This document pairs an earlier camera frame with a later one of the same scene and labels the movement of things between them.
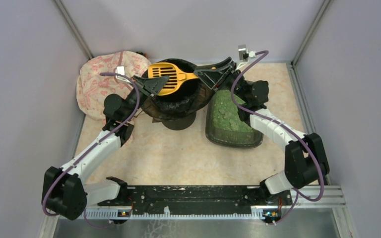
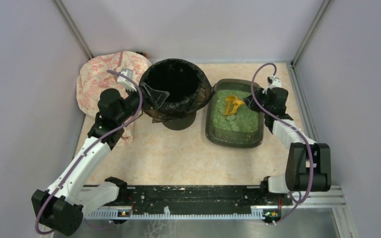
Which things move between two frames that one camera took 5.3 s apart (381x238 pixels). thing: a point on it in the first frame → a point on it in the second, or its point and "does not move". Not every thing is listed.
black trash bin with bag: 177,109 does not move
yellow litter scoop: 176,77 → 231,103
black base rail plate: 180,198 does not move
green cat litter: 225,115 does not move
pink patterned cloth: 96,82 does not move
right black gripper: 224,72 → 252,100
